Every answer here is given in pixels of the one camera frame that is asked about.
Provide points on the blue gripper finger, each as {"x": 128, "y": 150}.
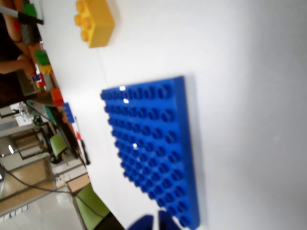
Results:
{"x": 168, "y": 222}
{"x": 144, "y": 224}

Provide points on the blue toy block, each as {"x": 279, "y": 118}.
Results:
{"x": 68, "y": 112}

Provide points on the orange toy block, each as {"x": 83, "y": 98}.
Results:
{"x": 57, "y": 97}

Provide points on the small yellow toy block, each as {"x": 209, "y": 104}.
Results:
{"x": 46, "y": 69}

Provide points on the green toy block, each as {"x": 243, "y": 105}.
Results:
{"x": 42, "y": 57}
{"x": 30, "y": 10}

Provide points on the yellow 2x2 block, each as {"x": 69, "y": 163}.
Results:
{"x": 100, "y": 24}

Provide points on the green chair seat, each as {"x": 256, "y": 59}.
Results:
{"x": 92, "y": 206}
{"x": 57, "y": 145}

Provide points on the blue 8x8 stud plate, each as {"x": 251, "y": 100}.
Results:
{"x": 148, "y": 143}

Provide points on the grey black marker pen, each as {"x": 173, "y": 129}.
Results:
{"x": 21, "y": 16}

